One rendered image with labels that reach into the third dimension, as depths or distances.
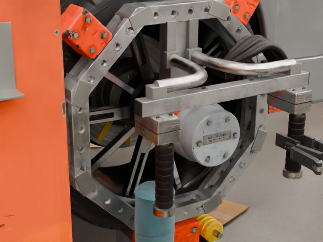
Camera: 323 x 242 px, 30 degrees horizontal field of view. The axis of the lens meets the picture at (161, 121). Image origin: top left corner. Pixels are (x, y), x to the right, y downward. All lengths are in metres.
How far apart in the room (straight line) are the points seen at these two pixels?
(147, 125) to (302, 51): 0.79
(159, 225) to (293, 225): 1.48
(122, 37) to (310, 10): 0.71
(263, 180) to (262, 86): 1.88
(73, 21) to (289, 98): 0.48
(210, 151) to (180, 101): 0.18
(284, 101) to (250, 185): 1.77
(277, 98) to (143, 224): 0.40
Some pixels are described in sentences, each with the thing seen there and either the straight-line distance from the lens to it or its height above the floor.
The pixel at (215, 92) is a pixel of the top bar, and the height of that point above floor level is 0.97.
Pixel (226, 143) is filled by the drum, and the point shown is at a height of 0.84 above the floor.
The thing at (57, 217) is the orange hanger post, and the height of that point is 0.90.
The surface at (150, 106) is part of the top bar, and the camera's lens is 1.12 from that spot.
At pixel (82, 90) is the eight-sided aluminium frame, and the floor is 0.96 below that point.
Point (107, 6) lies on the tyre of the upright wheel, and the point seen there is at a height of 1.11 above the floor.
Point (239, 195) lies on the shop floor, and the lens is 2.96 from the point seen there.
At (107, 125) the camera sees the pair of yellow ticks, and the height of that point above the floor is 0.77.
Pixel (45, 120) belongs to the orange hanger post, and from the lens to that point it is 0.83.
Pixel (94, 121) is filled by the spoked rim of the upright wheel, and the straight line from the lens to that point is 1.42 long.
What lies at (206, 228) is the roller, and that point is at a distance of 1.60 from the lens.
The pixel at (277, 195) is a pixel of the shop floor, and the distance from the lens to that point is 2.99.
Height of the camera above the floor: 1.32
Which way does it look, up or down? 20 degrees down
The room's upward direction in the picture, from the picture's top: straight up
